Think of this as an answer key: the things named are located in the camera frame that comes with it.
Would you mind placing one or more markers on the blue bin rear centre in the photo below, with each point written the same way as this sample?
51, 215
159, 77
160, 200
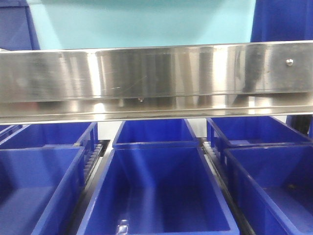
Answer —
155, 132

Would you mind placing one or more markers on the blue bin rear right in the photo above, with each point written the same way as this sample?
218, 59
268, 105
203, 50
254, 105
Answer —
237, 132

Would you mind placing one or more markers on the right white roller track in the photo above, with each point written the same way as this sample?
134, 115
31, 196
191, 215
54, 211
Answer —
213, 154

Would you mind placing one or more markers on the blue bin front left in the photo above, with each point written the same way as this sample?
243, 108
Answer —
39, 189

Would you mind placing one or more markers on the white roller track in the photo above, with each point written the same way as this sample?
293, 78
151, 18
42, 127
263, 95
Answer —
213, 154
93, 158

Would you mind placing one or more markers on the left white roller track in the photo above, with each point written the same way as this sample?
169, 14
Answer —
93, 158

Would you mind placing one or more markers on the blue bin top right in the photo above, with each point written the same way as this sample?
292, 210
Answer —
282, 20

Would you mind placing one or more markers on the light blue plastic bin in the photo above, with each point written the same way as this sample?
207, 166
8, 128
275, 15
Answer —
68, 24

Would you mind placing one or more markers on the blue bin rear left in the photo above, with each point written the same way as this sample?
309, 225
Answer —
84, 134

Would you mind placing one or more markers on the blue bin front right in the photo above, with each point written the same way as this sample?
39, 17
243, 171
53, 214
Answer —
273, 187

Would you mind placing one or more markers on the blue bin top left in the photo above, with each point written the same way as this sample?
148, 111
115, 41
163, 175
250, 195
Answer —
17, 30

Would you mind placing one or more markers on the blue bin front centre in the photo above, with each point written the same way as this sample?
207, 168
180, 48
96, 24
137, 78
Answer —
162, 190

